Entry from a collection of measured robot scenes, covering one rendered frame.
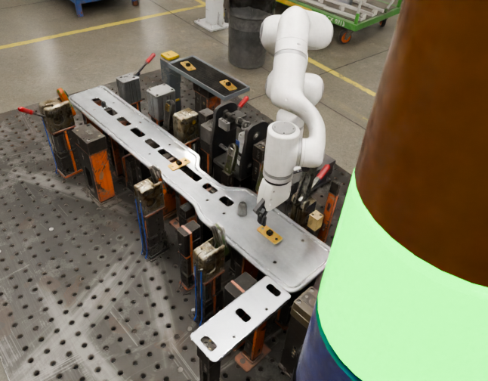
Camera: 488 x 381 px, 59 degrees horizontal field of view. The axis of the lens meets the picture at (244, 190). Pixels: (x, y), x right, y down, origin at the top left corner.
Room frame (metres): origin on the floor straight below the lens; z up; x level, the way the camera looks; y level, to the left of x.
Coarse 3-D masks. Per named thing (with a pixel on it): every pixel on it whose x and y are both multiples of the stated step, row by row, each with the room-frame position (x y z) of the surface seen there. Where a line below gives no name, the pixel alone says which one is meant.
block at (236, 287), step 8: (232, 280) 0.76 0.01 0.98; (240, 280) 0.77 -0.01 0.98; (248, 280) 0.77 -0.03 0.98; (256, 280) 0.77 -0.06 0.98; (224, 288) 0.74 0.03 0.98; (232, 288) 0.74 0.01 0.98; (240, 288) 0.74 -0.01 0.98; (248, 288) 0.74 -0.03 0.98; (224, 296) 0.73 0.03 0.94; (232, 296) 0.71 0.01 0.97; (224, 304) 0.73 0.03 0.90; (240, 312) 0.71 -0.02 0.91; (240, 344) 0.71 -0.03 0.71
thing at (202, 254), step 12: (204, 252) 0.81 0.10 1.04; (216, 252) 0.81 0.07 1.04; (204, 264) 0.78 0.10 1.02; (216, 264) 0.82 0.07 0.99; (204, 276) 0.78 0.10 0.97; (216, 276) 0.81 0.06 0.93; (204, 288) 0.79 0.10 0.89; (216, 288) 0.82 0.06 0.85; (204, 300) 0.79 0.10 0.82; (216, 300) 0.82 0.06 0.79; (192, 312) 0.82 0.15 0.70; (204, 312) 0.78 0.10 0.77; (216, 312) 0.82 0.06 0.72
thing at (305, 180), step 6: (306, 168) 1.02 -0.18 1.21; (312, 168) 1.04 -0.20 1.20; (306, 174) 1.06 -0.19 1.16; (312, 174) 1.04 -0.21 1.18; (300, 180) 1.05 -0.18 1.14; (306, 180) 1.05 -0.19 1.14; (312, 180) 1.04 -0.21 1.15; (300, 186) 1.05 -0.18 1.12; (306, 186) 1.03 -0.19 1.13; (300, 192) 1.05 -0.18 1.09; (306, 192) 1.03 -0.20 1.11; (306, 198) 1.03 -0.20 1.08
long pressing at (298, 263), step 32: (96, 96) 1.70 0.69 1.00; (128, 128) 1.47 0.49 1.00; (160, 128) 1.48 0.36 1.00; (160, 160) 1.27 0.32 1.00; (192, 160) 1.29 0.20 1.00; (192, 192) 1.11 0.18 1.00; (224, 192) 1.12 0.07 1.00; (224, 224) 0.97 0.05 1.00; (256, 224) 0.98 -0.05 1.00; (288, 224) 0.99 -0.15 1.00; (256, 256) 0.84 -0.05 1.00; (288, 256) 0.85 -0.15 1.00; (320, 256) 0.86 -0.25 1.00; (288, 288) 0.74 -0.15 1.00
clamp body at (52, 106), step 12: (48, 108) 1.48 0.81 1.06; (60, 108) 1.51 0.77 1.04; (48, 120) 1.47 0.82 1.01; (60, 120) 1.50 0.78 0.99; (72, 120) 1.53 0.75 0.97; (60, 132) 1.49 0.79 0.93; (60, 144) 1.50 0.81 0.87; (72, 144) 1.52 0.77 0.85; (60, 156) 1.47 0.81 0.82; (72, 156) 1.50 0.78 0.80; (60, 168) 1.49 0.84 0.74; (72, 168) 1.49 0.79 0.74
